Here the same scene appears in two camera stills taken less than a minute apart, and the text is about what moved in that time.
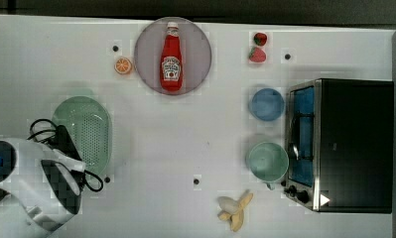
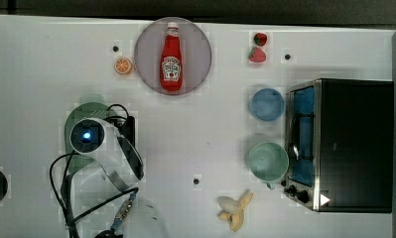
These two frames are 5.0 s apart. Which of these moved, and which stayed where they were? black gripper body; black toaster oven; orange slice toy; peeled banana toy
Moved: black gripper body
Stayed: orange slice toy; peeled banana toy; black toaster oven
